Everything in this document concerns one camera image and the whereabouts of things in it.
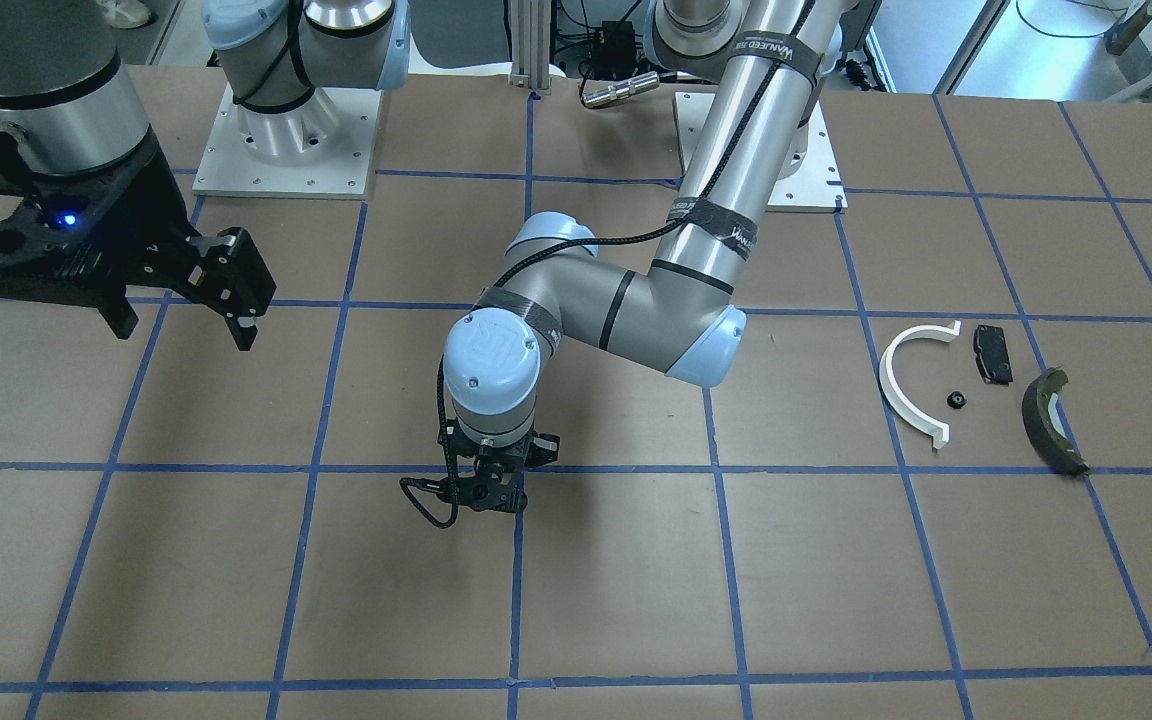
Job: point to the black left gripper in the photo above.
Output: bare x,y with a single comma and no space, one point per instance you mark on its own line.
543,447

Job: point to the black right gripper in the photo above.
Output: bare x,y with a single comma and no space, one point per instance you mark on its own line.
149,222

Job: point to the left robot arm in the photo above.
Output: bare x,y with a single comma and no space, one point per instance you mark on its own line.
660,299

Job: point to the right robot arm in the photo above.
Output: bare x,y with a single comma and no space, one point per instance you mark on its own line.
65,89

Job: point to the silver cylinder connector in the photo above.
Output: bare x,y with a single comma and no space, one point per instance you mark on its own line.
619,91

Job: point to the black brake pad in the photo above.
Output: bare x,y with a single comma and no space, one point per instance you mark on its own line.
992,355

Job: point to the green curved brake shoe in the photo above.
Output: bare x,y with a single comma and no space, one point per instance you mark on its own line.
1046,434

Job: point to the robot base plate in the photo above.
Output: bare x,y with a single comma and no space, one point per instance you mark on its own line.
322,150
809,180

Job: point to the aluminium frame post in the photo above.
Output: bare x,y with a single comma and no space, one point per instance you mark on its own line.
530,25

